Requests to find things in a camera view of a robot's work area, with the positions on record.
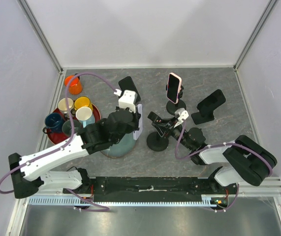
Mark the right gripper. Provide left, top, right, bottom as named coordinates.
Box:
left=152, top=116, right=192, bottom=150

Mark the lavender case phone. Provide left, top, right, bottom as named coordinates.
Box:
left=133, top=103, right=143, bottom=141

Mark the black weighted phone stand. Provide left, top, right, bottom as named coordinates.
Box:
left=146, top=132, right=169, bottom=152

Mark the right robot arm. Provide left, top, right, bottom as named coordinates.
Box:
left=147, top=108, right=278, bottom=194

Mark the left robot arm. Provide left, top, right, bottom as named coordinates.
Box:
left=8, top=104, right=143, bottom=199

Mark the black round phone stand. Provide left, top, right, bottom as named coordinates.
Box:
left=166, top=86, right=187, bottom=115

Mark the black phone on wooden stand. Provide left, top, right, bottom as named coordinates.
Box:
left=118, top=76, right=141, bottom=103

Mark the pink case phone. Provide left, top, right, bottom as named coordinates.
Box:
left=166, top=72, right=182, bottom=104

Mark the black folding phone stand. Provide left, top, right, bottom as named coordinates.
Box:
left=191, top=110, right=215, bottom=125

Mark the black phone on folding stand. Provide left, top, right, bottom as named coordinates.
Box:
left=197, top=89, right=226, bottom=116

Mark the teal ceramic plate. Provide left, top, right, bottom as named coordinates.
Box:
left=101, top=133, right=136, bottom=158

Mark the light blue mug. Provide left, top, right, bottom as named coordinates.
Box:
left=76, top=107, right=95, bottom=127

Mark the yellow mug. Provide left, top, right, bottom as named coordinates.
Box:
left=74, top=96, right=93, bottom=111

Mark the dark green mug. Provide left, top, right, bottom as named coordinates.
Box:
left=62, top=119, right=82, bottom=137

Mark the orange mug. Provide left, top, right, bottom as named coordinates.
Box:
left=64, top=75, right=83, bottom=95

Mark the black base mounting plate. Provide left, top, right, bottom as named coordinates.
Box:
left=74, top=177, right=236, bottom=203

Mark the cream mug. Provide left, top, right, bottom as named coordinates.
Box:
left=58, top=98, right=76, bottom=120

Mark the red round tray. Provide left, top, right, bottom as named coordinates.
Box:
left=44, top=104, right=101, bottom=144

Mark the dark blue mug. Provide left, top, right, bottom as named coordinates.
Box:
left=42, top=113, right=65, bottom=134

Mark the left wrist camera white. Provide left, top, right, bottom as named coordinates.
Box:
left=114, top=89, right=138, bottom=113

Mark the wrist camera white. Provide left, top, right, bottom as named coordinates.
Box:
left=114, top=89, right=138, bottom=113
left=175, top=108, right=189, bottom=122

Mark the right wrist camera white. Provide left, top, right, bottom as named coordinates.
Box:
left=175, top=108, right=189, bottom=122

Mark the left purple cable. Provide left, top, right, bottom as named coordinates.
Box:
left=0, top=72, right=120, bottom=195

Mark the purple cable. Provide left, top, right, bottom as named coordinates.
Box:
left=174, top=120, right=274, bottom=177
left=0, top=72, right=120, bottom=195

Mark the grey cable duct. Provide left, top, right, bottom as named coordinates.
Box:
left=28, top=195, right=217, bottom=207

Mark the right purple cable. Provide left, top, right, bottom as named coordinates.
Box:
left=174, top=120, right=274, bottom=177

